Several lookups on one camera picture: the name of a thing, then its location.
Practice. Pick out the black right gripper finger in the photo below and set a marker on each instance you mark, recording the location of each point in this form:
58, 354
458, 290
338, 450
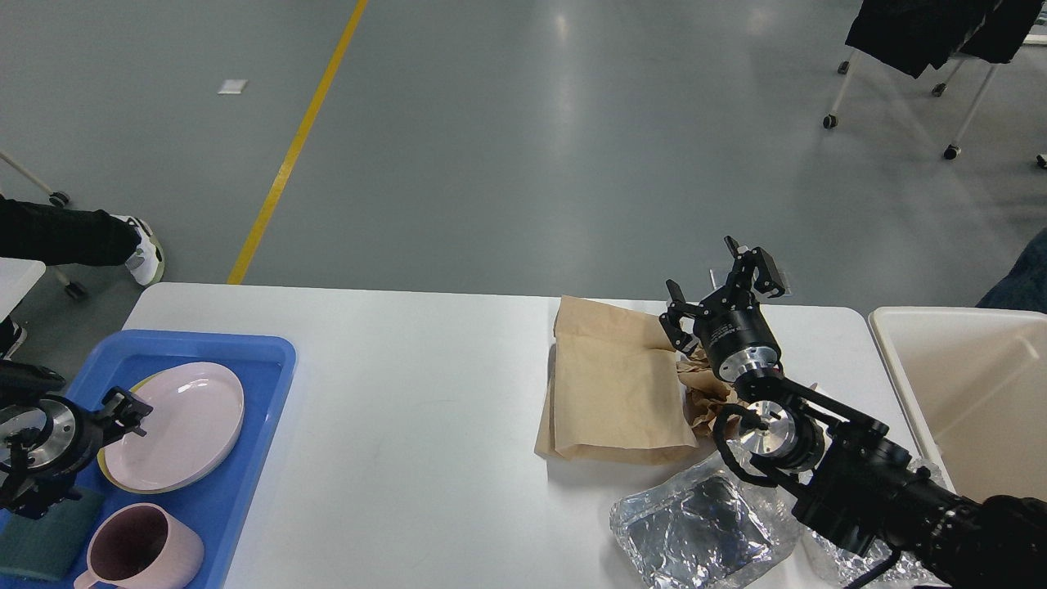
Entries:
681, 339
754, 274

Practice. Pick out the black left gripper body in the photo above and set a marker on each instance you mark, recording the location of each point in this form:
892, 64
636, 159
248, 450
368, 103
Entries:
47, 444

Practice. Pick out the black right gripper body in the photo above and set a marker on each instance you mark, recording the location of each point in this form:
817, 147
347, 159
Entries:
737, 341

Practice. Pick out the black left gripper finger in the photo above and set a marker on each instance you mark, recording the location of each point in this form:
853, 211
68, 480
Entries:
32, 499
122, 413

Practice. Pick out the pink plate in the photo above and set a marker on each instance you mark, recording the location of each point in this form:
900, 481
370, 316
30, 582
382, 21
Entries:
198, 411

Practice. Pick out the pink mug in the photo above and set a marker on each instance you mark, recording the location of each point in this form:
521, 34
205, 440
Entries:
142, 546

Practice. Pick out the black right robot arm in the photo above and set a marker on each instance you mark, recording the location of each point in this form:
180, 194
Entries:
780, 431

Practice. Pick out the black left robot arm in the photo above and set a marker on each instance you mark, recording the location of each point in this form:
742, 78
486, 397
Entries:
25, 384

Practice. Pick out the crumpled brown paper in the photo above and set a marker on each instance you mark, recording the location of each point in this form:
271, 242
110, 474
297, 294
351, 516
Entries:
705, 395

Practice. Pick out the green sponge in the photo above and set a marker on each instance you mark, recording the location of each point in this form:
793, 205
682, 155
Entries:
43, 551

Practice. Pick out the yellow plate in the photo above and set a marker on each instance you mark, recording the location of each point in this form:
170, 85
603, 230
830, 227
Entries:
102, 454

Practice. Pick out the brown paper bag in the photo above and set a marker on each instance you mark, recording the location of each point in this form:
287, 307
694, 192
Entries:
613, 393

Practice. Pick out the blue plastic tray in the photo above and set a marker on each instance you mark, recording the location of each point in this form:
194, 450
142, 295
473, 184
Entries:
215, 507

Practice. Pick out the white side table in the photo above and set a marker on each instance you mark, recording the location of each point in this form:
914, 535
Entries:
18, 276

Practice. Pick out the crumpled aluminium foil tray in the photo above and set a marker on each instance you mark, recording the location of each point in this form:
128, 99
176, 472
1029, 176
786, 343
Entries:
704, 528

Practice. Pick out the beige plastic bin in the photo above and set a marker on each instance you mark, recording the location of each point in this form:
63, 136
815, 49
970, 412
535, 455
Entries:
972, 384

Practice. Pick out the person in blue jeans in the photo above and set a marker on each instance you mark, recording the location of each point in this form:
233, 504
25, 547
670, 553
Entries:
1024, 286

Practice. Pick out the rack with black clothes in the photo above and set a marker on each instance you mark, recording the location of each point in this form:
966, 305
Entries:
912, 36

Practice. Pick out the white wheeled frame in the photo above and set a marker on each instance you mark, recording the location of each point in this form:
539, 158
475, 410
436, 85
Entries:
60, 200

